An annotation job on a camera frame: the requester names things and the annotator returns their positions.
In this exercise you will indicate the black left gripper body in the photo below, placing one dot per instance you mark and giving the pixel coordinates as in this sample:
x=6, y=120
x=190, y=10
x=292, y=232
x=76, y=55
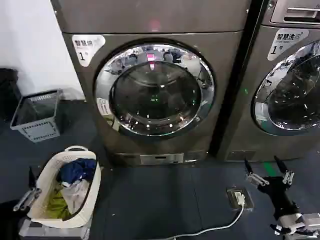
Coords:
x=10, y=222

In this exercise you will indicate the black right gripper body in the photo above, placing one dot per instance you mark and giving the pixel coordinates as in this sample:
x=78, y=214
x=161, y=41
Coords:
x=277, y=192

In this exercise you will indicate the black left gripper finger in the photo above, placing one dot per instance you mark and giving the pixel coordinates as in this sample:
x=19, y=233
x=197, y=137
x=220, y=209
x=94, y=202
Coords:
x=27, y=197

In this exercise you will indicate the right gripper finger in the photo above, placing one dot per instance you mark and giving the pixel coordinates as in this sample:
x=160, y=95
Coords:
x=255, y=178
x=287, y=175

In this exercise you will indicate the metal floor socket box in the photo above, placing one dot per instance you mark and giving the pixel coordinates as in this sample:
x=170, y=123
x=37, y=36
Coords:
x=247, y=200

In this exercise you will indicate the white power plug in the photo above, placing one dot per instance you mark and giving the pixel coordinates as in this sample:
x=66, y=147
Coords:
x=239, y=197

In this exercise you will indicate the yellow-green garment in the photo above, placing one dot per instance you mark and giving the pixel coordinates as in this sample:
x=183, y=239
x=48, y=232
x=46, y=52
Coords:
x=58, y=206

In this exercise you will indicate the grey basket stand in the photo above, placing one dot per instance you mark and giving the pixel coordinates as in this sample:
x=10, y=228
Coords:
x=50, y=232

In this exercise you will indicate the white garment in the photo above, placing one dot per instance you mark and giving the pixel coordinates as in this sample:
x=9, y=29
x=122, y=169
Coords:
x=77, y=195

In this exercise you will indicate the blue garment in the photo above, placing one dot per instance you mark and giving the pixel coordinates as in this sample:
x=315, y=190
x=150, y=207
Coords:
x=77, y=170

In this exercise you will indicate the white plastic laundry basket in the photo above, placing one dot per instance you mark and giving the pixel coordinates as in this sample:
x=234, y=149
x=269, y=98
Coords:
x=93, y=185

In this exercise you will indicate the grey plastic laundry basket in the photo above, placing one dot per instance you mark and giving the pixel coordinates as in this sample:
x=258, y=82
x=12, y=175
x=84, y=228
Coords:
x=37, y=130

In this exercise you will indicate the round glass dryer door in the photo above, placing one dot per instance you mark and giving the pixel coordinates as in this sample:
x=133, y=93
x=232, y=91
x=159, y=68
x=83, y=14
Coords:
x=155, y=97
x=292, y=100

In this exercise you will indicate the grey dryer with drawer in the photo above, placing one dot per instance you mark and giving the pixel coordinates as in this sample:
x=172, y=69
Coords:
x=240, y=100

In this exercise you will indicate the silver dryer service flap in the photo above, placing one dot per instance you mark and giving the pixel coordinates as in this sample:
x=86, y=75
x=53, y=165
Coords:
x=161, y=159

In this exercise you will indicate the black crate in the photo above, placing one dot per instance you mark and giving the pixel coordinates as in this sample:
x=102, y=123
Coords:
x=8, y=97

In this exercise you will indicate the small white instruction label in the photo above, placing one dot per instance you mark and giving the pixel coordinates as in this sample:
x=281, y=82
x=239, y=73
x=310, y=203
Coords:
x=103, y=106

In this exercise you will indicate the white number sticker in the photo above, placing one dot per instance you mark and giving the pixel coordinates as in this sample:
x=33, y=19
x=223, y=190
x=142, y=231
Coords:
x=285, y=42
x=86, y=47

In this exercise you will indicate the dryer detergent drawer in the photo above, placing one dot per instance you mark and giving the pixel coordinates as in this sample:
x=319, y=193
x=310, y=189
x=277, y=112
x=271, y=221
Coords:
x=297, y=11

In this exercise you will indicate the grey front-load dryer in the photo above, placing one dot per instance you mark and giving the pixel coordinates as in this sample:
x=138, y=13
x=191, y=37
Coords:
x=160, y=20

